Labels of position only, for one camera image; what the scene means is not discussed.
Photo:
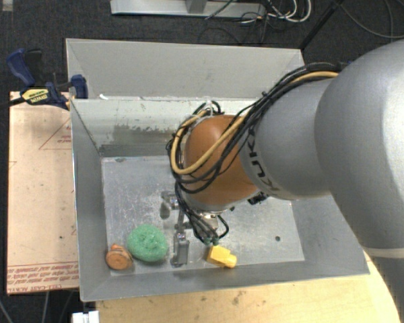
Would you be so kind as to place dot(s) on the grey metal bin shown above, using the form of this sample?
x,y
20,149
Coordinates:
x,y
138,187

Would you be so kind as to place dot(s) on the brown cardboard board, red print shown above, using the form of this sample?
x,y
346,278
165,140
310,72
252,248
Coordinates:
x,y
40,187

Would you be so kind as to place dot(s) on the brown round wooden piece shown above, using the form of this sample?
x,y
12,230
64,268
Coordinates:
x,y
118,258

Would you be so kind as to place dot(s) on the black cylinder on white bracket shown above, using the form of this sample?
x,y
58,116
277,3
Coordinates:
x,y
257,198

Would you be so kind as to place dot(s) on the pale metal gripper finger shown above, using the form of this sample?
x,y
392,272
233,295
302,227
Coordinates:
x,y
180,251
165,209

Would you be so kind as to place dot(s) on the yellow plastic block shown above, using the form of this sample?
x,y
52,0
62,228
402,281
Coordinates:
x,y
219,256

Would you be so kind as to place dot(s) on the green round scouring pad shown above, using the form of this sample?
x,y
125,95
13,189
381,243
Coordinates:
x,y
146,243

